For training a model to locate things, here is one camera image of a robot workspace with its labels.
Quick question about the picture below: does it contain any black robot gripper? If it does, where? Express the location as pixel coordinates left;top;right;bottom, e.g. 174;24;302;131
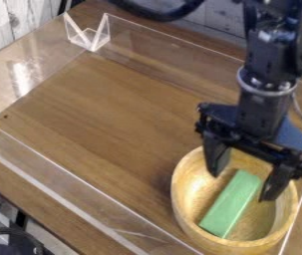
195;67;302;201

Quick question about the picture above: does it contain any green rectangular block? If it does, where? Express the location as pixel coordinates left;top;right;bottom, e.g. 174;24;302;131
198;170;261;238

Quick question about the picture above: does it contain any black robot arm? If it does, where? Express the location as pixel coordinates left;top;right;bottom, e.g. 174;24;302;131
195;0;302;201

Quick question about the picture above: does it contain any brown wooden bowl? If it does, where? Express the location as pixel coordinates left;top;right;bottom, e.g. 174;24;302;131
170;147;298;255

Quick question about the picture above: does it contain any black equipment lower left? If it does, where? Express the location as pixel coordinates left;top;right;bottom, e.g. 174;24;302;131
0;223;55;255

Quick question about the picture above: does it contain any clear acrylic corner bracket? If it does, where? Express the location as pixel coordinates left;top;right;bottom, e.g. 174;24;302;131
63;13;111;52

